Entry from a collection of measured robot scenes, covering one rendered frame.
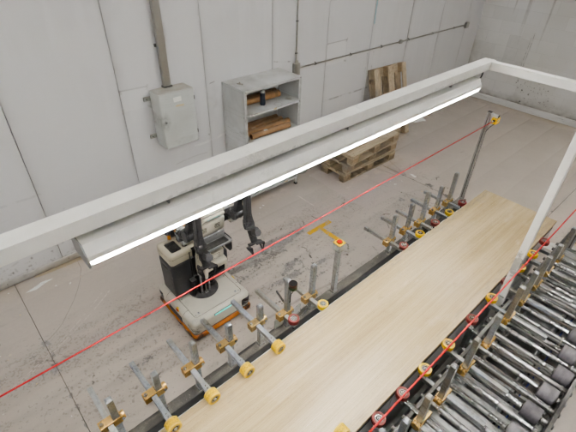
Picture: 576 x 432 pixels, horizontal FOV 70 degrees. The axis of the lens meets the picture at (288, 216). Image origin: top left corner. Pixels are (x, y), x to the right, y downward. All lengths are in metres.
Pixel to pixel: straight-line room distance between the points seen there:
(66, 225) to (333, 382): 1.88
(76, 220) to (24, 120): 3.14
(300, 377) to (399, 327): 0.79
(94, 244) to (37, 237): 0.15
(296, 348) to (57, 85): 3.09
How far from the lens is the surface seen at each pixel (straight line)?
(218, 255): 3.50
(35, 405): 4.06
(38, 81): 4.31
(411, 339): 2.96
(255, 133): 5.16
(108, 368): 4.03
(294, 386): 2.64
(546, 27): 9.59
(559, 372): 3.30
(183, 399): 2.88
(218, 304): 3.87
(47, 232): 1.27
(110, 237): 1.34
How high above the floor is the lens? 3.16
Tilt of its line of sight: 37 degrees down
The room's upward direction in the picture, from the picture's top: 2 degrees clockwise
